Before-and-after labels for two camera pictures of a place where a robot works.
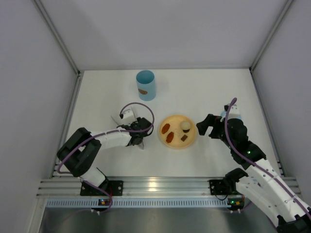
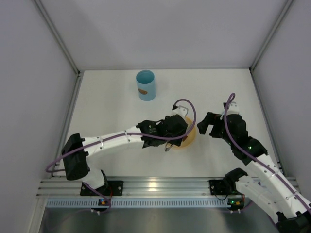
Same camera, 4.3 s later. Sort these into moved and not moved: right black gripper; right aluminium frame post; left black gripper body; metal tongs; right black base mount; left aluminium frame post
Moved: metal tongs; left black gripper body
Not moved: left aluminium frame post; right black gripper; right aluminium frame post; right black base mount
